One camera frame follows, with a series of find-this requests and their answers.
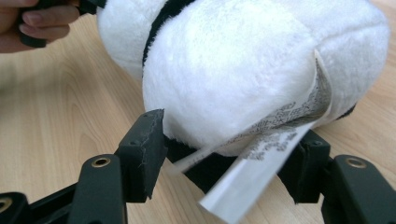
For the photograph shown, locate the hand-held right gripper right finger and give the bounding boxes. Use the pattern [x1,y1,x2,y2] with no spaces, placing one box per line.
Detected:
[277,129,332,205]

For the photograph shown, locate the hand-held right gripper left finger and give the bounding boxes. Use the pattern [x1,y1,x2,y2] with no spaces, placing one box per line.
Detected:
[114,108,169,204]

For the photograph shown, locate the panda plush toy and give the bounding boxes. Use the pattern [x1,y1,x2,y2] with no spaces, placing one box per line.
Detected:
[95,0,392,224]

